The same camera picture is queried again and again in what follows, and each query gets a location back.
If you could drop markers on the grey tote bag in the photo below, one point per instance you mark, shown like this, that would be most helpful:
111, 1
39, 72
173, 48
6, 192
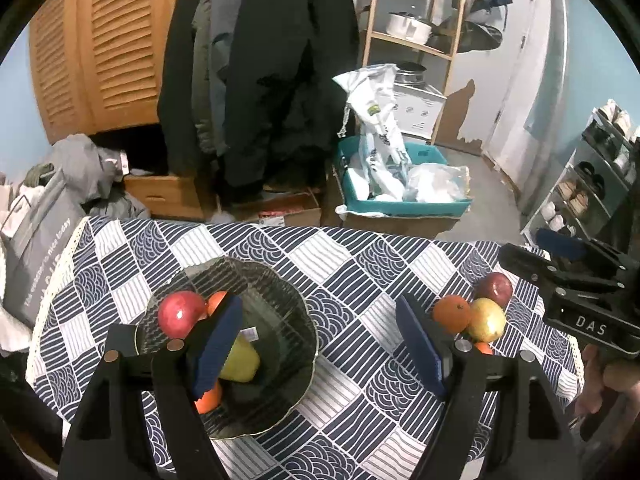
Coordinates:
35, 250

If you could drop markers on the dark glass bowl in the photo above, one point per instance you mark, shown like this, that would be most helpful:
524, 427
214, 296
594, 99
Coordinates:
280, 320

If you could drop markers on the yellow-green pear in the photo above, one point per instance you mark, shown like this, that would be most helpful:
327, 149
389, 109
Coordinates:
487, 320

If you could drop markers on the white cooking pot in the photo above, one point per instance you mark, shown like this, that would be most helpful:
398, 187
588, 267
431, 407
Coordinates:
407, 27

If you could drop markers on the brown cardboard box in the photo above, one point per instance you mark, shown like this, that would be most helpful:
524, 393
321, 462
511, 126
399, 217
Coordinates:
400, 222

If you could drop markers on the wooden louvered wardrobe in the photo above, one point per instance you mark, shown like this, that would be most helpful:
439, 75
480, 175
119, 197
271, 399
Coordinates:
115, 35

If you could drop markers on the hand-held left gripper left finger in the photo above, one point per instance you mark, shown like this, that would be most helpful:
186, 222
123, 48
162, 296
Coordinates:
220, 345

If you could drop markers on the blue white patterned tablecloth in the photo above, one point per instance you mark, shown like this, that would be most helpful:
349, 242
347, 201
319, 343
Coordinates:
350, 270

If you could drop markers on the red apple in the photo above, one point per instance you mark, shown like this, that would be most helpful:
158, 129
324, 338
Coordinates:
497, 287
177, 314

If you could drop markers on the teal plastic basket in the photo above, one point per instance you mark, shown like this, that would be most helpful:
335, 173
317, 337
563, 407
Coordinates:
400, 207

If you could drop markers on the wooden box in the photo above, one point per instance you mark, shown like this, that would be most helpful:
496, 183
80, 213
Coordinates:
160, 195

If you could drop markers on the black hooded coat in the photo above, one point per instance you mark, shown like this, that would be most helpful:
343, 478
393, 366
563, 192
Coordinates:
285, 85

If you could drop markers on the row of shoes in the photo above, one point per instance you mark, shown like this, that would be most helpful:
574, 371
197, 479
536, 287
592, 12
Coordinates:
575, 197

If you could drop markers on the pale blue door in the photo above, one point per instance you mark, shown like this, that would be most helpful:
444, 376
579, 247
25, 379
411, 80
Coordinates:
510, 85

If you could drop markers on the person's right hand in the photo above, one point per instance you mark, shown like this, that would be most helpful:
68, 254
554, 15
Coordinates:
591, 375

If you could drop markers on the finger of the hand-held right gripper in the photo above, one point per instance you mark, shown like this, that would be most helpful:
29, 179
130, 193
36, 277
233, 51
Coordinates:
560, 246
530, 265

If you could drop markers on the grey clothes pile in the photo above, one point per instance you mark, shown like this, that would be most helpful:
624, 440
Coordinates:
80, 160

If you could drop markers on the yellow pear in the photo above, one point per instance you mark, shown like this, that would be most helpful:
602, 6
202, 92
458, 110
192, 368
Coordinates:
245, 362

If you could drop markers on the white shoe rack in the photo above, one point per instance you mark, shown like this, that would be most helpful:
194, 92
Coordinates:
580, 190

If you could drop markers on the white rice bag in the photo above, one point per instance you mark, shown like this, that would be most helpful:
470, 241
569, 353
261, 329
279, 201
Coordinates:
380, 125

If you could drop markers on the grey hanging bag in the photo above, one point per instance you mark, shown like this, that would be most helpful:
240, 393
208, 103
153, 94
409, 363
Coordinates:
475, 35

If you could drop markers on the cardboard box with red print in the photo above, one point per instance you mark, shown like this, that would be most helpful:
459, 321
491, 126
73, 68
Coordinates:
285, 210

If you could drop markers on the clear plastic bags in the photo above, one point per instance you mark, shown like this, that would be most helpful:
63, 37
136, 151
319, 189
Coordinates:
435, 182

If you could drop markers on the wooden shelf rack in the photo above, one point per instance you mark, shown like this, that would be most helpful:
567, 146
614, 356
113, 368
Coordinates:
400, 40

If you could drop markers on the small orange tangerine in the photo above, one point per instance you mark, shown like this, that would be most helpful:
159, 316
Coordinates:
482, 347
216, 302

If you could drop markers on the grey coat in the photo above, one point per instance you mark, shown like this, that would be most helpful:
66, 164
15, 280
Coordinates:
210, 60

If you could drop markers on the steel pot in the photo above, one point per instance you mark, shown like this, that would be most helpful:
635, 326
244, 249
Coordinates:
410, 75

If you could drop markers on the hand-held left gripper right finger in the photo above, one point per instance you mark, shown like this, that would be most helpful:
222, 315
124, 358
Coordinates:
417, 340

